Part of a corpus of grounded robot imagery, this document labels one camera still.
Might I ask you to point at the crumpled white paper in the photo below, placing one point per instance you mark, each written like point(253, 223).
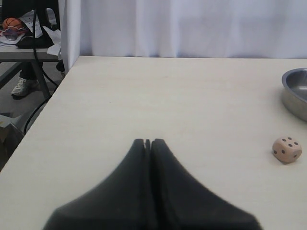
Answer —
point(54, 33)

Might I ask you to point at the black bag on table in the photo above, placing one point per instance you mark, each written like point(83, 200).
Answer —
point(45, 18)

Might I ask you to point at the stainless steel round bowl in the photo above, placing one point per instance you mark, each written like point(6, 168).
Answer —
point(294, 95)

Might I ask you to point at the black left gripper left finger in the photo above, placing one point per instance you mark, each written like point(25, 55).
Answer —
point(123, 201)

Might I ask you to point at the white curtain backdrop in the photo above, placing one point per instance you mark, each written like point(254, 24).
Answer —
point(183, 28)

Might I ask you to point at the grey side table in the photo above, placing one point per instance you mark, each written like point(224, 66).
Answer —
point(17, 57)

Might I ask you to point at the orange mini basketball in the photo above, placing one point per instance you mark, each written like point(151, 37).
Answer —
point(13, 23)

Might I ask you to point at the wooden die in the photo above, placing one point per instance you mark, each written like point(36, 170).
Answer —
point(286, 149)

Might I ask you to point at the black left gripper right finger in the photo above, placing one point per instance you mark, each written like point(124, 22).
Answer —
point(183, 203)

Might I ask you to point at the white sneaker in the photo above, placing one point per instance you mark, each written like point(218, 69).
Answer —
point(23, 87)

